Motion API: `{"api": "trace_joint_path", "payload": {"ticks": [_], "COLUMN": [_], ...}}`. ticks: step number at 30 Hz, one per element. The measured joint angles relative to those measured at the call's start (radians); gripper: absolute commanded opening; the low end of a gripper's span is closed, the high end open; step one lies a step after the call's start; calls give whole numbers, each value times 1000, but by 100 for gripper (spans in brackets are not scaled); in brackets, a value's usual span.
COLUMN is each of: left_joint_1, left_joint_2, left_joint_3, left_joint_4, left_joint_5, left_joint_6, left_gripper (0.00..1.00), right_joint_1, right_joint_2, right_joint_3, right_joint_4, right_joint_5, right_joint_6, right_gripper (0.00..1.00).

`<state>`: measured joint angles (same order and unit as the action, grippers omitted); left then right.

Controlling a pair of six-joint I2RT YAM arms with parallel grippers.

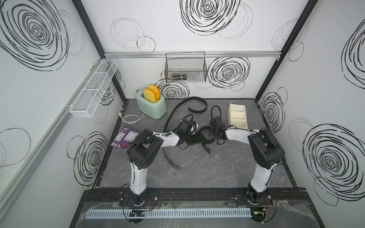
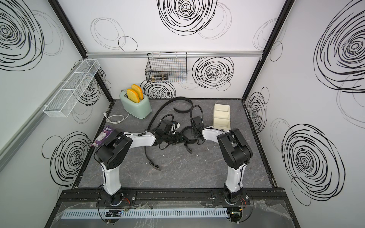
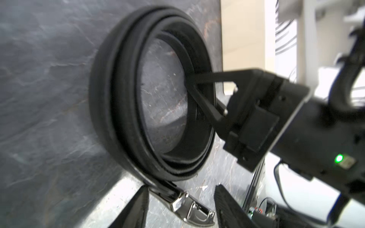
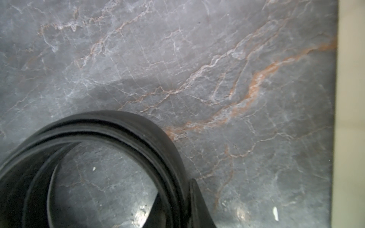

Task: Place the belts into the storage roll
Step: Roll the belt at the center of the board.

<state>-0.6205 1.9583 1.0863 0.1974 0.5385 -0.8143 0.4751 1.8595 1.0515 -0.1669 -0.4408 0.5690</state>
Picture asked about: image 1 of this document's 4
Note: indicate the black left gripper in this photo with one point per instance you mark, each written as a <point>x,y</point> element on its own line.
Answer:
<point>197,138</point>

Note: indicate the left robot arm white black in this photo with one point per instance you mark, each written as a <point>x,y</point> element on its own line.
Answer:
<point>144,149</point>

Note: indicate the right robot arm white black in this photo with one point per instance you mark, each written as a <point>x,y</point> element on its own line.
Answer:
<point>266,151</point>

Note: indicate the cream divided storage organizer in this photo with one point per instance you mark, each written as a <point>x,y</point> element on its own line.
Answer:
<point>237,116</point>

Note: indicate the mint green toaster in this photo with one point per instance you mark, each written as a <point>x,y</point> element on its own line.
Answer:
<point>154,110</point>

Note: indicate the front yellow toast slice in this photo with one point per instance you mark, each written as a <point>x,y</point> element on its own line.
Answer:
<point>150,95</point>

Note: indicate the yellow toast slice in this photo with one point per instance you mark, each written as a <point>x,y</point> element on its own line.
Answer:
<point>154,89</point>
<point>150,95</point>

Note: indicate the dark item in basket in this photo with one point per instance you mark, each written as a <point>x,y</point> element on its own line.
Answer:
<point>178,77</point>

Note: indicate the rear yellow toast slice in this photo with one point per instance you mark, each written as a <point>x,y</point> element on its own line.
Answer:
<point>154,89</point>

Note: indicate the purple snack packet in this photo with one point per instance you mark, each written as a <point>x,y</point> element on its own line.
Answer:
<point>124,138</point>

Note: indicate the black wire wall basket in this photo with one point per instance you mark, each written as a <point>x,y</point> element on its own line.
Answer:
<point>192,64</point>

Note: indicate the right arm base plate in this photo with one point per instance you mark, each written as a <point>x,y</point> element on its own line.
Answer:
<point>251,197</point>

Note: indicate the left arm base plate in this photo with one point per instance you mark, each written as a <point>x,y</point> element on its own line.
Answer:
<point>145,199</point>

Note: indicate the slotted grey cable duct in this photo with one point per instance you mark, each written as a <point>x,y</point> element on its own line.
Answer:
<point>169,213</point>

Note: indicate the white mesh wall shelf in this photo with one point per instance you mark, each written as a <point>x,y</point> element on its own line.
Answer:
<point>96,85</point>

